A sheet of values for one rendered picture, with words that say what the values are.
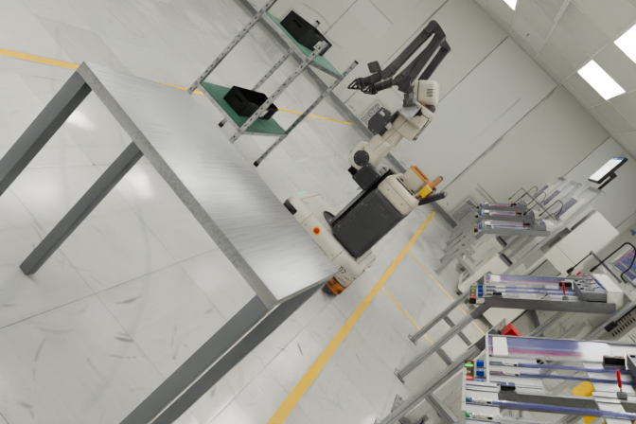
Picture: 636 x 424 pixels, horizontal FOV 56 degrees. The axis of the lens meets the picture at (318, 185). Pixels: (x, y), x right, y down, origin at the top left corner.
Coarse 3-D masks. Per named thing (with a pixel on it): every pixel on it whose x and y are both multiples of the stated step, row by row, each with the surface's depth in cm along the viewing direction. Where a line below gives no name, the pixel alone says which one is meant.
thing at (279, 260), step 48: (144, 96) 149; (144, 144) 131; (192, 144) 150; (0, 192) 147; (96, 192) 184; (192, 192) 128; (240, 192) 151; (48, 240) 190; (240, 240) 129; (288, 240) 151; (288, 288) 130; (240, 336) 126
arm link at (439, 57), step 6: (444, 42) 396; (444, 48) 397; (438, 54) 399; (444, 54) 398; (432, 60) 401; (438, 60) 399; (432, 66) 400; (426, 72) 401; (432, 72) 401; (420, 78) 403; (426, 78) 402; (414, 84) 401
